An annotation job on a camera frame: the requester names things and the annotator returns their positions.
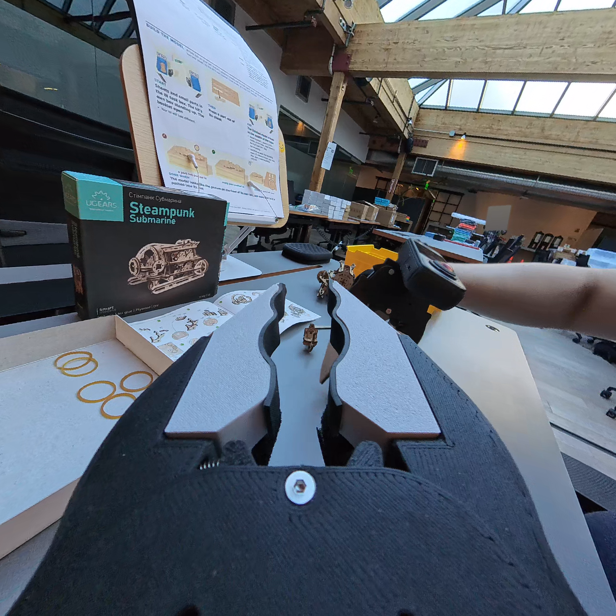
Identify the black oval mesh pad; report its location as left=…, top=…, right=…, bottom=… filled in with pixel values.
left=281, top=243, right=333, bottom=264

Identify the silver ventilation duct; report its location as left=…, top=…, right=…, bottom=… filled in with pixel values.
left=435, top=164, right=616, bottom=195

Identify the shallow cardboard tray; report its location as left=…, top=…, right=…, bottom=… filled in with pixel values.
left=0, top=315, right=173, bottom=560

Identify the person's right forearm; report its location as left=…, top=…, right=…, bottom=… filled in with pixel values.
left=452, top=262, right=616, bottom=341

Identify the stack of colourful trays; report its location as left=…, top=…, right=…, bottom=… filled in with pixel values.
left=451, top=212, right=484, bottom=243

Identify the stack of white boxes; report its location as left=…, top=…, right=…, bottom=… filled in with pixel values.
left=302, top=190, right=352, bottom=220

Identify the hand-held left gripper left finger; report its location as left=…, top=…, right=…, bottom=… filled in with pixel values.
left=165, top=283, right=287, bottom=451

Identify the open assembly instruction booklet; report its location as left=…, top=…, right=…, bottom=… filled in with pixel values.
left=129, top=290, right=321, bottom=362

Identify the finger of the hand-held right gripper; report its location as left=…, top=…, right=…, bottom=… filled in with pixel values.
left=320, top=337, right=340, bottom=384

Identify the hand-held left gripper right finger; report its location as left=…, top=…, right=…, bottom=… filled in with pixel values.
left=321, top=279, right=442, bottom=453

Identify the group of yellow rubber bands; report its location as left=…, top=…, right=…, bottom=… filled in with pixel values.
left=54, top=351, right=155, bottom=419

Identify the wooden document stand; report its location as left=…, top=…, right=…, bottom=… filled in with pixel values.
left=119, top=44, right=289, bottom=282

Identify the white printed instruction sheet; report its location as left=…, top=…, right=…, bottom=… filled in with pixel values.
left=132, top=0, right=285, bottom=219

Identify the black teal model kit box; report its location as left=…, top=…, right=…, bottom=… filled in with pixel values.
left=62, top=171, right=229, bottom=319

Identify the long white work table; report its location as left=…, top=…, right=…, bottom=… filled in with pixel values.
left=373, top=227, right=483, bottom=263

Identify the yellow plastic bin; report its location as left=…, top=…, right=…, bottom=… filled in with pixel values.
left=345, top=244, right=441, bottom=313

